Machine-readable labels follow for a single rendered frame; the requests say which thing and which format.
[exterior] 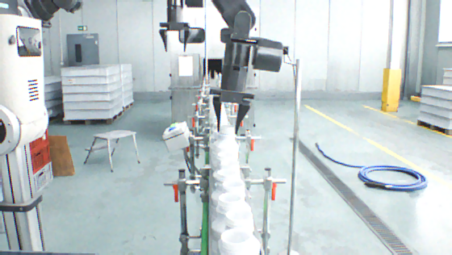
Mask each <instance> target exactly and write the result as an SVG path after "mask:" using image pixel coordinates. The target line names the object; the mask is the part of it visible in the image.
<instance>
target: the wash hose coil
mask: <svg viewBox="0 0 452 255"><path fill-rule="evenodd" d="M315 144H316V145H318V146H319V150H320V151H321V152H322V153H323V155H324V156H325V157H328V158H330V159H331V160H332V161H334V162H336V163H339V164H342V165H346V166H349V167H361V169H360V170H359V171H358V177H359V178H361V179H362V180H363V181H364V185H366V186H369V187H372V186H374V187H380V188H383V189H386V190H402V191H414V190H419V189H421V188H424V187H425V186H427V185H428V182H429V181H428V179H427V178H426V177H425V175H423V174H422V173H420V172H417V171H415V170H413V169H409V168H406V167H403V166H401V167H399V166H395V165H349V164H346V163H343V162H340V161H337V160H334V159H333V158H331V157H329V156H327V155H325V153H324V151H322V150H321V149H320V145H319V142H316V143H315ZM389 169H394V170H399V171H401V172H405V173H408V174H412V175H413V176H415V177H416V178H417V179H418V180H417V181H416V182H412V183H409V184H394V183H388V182H378V181H376V180H373V179H371V178H370V177H367V175H366V174H367V173H369V172H370V171H374V170H389ZM363 174H364V175H363ZM361 176H362V177H361ZM421 180H422V183H421Z"/></svg>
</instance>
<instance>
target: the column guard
mask: <svg viewBox="0 0 452 255"><path fill-rule="evenodd" d="M400 77H401V69H383V92H382V106H381V108H380V110H381V111H385V112H397V111H398V104H399V97H400Z"/></svg>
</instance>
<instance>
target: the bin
mask: <svg viewBox="0 0 452 255"><path fill-rule="evenodd" d="M0 255H98V253H92V252H85V253H77V252H61V251H58V252H49V251H35V250H30V251H23V250H11V249H4V250H1V249H0Z"/></svg>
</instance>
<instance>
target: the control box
mask: <svg viewBox="0 0 452 255"><path fill-rule="evenodd" d="M176 127H177V128H175V129H174V130H171V131H169V128H171V127H168V128H166V130H165V132H164V134H163V136H162V139H163V140H164V142H165V145H166V147H167V149H168V152H169V153H172V152H175V151H178V150H179V149H182V151H183V156H184V159H185V162H186V167H187V168H188V170H189V172H190V168H189V165H188V163H189V164H190V158H189V157H188V155H187V151H186V147H187V146H189V145H190V143H189V140H188V138H189V135H190V132H189V130H188V127H187V125H186V122H185V121H184V122H181V123H179V124H178V125H176ZM187 162H188V163H187ZM195 172H196V173H197V174H198V175H201V172H200V171H199V170H198V169H197V168H196V166H195Z"/></svg>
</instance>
